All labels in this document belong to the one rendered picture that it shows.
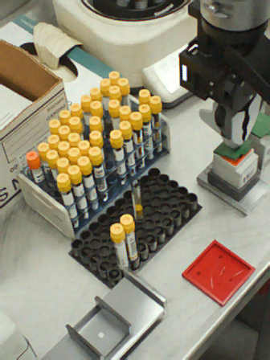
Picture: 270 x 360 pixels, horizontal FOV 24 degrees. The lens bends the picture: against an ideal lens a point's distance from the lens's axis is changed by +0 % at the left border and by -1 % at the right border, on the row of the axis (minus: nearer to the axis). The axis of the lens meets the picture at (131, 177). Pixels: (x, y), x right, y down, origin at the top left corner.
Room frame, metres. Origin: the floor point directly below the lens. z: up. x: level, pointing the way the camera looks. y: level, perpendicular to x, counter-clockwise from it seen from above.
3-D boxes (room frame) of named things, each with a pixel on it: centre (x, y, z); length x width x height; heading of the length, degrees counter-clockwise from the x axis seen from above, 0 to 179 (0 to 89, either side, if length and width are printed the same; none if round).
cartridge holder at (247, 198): (0.51, -0.14, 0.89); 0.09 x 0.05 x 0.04; 41
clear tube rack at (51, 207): (0.56, 0.05, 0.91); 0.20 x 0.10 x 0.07; 131
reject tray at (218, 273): (0.38, -0.10, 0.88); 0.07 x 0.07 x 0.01; 41
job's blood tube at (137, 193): (0.47, 0.00, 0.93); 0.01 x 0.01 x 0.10; 41
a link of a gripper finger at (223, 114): (0.50, -0.13, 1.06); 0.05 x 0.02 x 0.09; 131
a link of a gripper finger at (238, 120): (0.52, -0.12, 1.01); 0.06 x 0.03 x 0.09; 41
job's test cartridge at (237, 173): (0.51, -0.14, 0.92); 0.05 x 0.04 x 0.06; 41
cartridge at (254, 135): (0.57, -0.19, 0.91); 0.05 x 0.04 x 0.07; 41
